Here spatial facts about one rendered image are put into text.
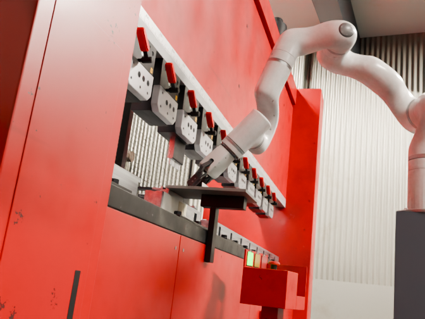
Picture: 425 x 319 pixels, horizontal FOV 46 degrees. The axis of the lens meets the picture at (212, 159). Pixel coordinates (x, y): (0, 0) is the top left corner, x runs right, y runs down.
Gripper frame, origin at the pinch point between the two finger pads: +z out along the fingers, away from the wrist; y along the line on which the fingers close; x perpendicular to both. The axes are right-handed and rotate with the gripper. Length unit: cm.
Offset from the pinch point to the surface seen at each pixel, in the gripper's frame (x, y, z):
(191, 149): -15.4, -11.5, -6.7
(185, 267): 22.6, 17.3, 17.4
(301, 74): -138, -339, -142
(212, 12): -49, -9, -49
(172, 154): -11.9, 3.9, -1.2
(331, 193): -29, -350, -71
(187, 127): -15.5, 3.2, -11.2
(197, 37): -38, 4, -36
